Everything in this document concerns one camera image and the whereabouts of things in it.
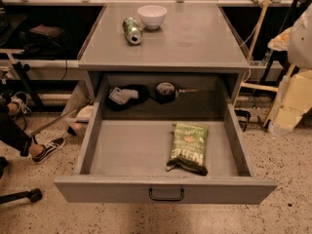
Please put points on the green jalapeno chip bag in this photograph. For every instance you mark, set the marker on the green jalapeno chip bag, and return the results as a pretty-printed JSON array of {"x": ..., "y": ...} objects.
[{"x": 189, "y": 148}]

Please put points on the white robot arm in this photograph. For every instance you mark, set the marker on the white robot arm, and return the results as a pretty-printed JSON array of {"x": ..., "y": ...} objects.
[{"x": 300, "y": 43}]

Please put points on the grey open top drawer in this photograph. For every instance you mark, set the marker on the grey open top drawer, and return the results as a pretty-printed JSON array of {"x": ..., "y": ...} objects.
[{"x": 120, "y": 160}]

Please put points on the grey cabinet counter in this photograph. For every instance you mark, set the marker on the grey cabinet counter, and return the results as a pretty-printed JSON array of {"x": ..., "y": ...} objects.
[{"x": 195, "y": 37}]

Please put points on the black tape roll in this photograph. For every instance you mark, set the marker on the black tape roll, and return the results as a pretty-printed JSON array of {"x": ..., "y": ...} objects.
[{"x": 165, "y": 92}]

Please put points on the black cloth with white tag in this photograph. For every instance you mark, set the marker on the black cloth with white tag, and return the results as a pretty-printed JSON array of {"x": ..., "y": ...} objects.
[{"x": 121, "y": 98}]

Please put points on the green soda can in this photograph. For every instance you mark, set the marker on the green soda can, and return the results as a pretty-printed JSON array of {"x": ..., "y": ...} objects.
[{"x": 132, "y": 31}]

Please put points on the white ceramic bowl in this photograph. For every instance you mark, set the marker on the white ceramic bowl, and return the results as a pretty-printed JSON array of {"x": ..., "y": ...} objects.
[{"x": 152, "y": 16}]

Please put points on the black white sneaker lower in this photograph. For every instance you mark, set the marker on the black white sneaker lower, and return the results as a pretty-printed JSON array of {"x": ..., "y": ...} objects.
[{"x": 48, "y": 149}]

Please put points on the black white sneaker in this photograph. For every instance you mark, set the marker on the black white sneaker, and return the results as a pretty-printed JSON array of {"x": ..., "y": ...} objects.
[
  {"x": 48, "y": 149},
  {"x": 20, "y": 100}
]

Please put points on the black white sneaker upper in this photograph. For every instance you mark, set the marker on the black white sneaker upper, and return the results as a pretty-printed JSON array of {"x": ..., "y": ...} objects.
[{"x": 20, "y": 100}]

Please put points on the black trousered leg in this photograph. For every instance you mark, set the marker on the black trousered leg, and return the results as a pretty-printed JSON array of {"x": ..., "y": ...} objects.
[{"x": 11, "y": 133}]

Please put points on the black office chair base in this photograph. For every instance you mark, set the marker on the black office chair base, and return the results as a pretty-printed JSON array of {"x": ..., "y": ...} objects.
[{"x": 33, "y": 196}]

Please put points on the black drawer handle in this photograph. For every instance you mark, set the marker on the black drawer handle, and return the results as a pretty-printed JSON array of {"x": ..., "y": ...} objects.
[{"x": 162, "y": 195}]

